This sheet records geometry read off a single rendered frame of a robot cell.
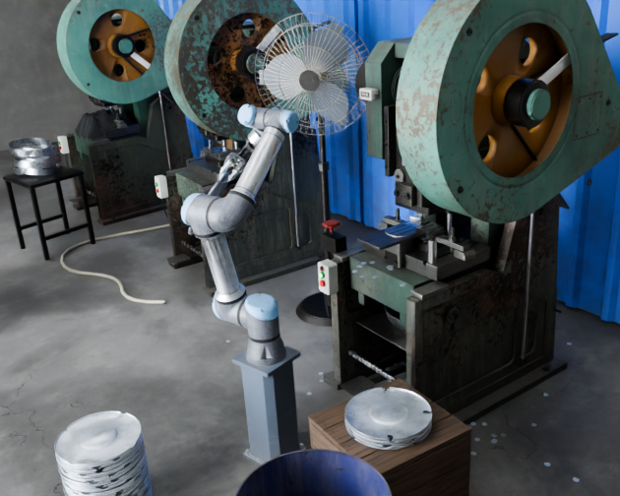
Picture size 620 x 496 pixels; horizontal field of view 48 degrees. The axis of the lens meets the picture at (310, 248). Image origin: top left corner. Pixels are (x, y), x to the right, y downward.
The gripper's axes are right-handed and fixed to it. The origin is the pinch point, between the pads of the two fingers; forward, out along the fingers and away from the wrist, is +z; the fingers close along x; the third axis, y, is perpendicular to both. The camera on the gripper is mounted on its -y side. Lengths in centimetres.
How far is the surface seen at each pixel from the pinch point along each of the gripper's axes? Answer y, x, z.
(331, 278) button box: -9, 61, 6
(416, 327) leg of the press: 21, 90, -15
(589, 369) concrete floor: -35, 182, -34
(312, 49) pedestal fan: -75, -9, -46
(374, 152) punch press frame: -20, 38, -44
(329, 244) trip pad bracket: -22, 52, 0
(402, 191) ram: -10, 55, -42
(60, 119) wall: -523, -192, 302
